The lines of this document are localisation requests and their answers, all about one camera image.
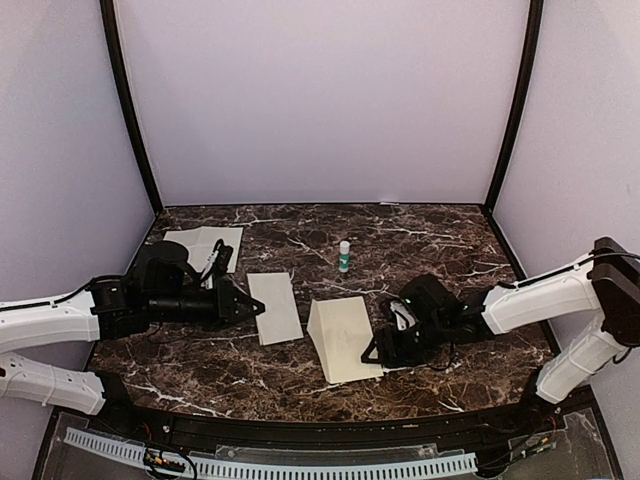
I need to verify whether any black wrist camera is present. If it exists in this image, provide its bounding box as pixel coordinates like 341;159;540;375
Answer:
210;239;234;275
381;298;417;331

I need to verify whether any white slotted cable duct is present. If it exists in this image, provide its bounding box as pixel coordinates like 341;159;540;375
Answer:
64;428;478;479

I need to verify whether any black left corner frame post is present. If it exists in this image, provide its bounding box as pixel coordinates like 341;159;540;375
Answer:
99;0;164;216

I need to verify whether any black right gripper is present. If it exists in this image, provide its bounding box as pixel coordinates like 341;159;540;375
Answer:
361;315;449;367

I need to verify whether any black corner frame post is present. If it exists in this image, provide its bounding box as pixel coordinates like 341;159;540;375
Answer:
99;0;164;216
483;0;544;217

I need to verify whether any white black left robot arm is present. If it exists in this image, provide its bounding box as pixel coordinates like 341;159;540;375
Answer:
1;241;266;436

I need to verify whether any spare white paper sheet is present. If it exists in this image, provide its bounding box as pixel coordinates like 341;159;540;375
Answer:
164;226;243;273

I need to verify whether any black front table rail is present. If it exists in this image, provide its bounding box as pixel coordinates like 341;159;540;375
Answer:
100;403;554;451

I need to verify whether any green white glue stick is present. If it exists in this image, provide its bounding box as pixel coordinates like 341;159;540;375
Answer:
339;240;350;273

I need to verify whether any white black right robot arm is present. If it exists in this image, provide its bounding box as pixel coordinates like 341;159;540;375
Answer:
361;237;639;434

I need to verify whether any cream paper envelope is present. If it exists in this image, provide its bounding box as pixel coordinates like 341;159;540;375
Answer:
307;296;383;384

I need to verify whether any black right corner frame post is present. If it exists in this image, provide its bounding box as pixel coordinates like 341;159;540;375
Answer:
483;0;544;217

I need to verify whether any white letter sheet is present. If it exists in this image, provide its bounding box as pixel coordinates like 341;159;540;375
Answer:
247;272;303;346

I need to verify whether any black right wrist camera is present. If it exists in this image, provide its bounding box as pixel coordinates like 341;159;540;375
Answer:
381;298;417;331

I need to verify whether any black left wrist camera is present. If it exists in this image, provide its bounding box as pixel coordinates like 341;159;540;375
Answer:
210;239;234;275

